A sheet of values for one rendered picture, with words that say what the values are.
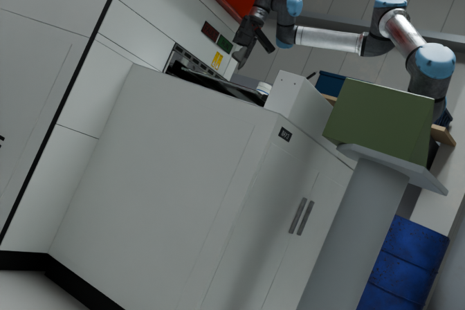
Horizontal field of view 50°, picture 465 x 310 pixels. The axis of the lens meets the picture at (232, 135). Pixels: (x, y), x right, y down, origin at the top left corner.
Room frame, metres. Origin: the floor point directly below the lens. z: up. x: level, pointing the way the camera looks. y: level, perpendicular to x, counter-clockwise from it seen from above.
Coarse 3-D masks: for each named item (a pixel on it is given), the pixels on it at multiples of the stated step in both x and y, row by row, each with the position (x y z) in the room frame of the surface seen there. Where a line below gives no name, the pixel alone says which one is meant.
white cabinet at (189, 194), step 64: (128, 128) 1.73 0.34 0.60; (192, 128) 1.60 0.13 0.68; (256, 128) 1.49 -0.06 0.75; (128, 192) 1.67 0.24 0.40; (192, 192) 1.55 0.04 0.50; (256, 192) 1.51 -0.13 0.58; (320, 192) 1.96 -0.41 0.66; (64, 256) 1.74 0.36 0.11; (128, 256) 1.61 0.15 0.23; (192, 256) 1.50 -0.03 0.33; (256, 256) 1.67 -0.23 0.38
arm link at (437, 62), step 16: (384, 0) 1.79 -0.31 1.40; (400, 0) 1.79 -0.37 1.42; (384, 16) 1.77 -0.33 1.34; (400, 16) 1.74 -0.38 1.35; (384, 32) 1.80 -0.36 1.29; (400, 32) 1.67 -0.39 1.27; (416, 32) 1.65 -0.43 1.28; (400, 48) 1.65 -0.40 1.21; (416, 48) 1.55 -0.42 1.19; (432, 48) 1.50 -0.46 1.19; (448, 48) 1.50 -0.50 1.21; (416, 64) 1.50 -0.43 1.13; (432, 64) 1.46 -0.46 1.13; (448, 64) 1.45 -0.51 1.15; (416, 80) 1.52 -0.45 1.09; (432, 80) 1.48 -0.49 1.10; (448, 80) 1.49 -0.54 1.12; (432, 96) 1.52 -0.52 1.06
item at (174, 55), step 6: (174, 54) 1.93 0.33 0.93; (168, 60) 1.93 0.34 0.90; (174, 60) 1.94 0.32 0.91; (180, 60) 1.97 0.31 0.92; (186, 60) 2.00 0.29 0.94; (168, 66) 1.93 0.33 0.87; (186, 66) 2.02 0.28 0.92; (192, 66) 2.04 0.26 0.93; (168, 72) 1.94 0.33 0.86; (174, 72) 1.97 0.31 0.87; (204, 72) 2.12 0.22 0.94; (180, 78) 2.01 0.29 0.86
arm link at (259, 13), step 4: (252, 8) 1.98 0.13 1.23; (256, 8) 1.97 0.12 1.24; (260, 8) 1.96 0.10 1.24; (252, 12) 1.97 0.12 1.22; (256, 12) 1.97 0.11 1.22; (260, 12) 1.96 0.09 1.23; (264, 12) 1.97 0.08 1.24; (252, 16) 1.98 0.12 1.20; (256, 16) 1.97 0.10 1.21; (260, 16) 1.97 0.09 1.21; (264, 16) 1.98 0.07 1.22; (264, 20) 1.98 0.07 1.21
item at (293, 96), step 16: (288, 80) 1.54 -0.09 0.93; (304, 80) 1.52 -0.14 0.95; (272, 96) 1.56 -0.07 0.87; (288, 96) 1.53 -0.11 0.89; (304, 96) 1.56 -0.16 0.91; (320, 96) 1.66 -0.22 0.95; (288, 112) 1.52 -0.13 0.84; (304, 112) 1.60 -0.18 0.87; (320, 112) 1.70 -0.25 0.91; (304, 128) 1.64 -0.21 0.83; (320, 128) 1.75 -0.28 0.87; (320, 144) 1.80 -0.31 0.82
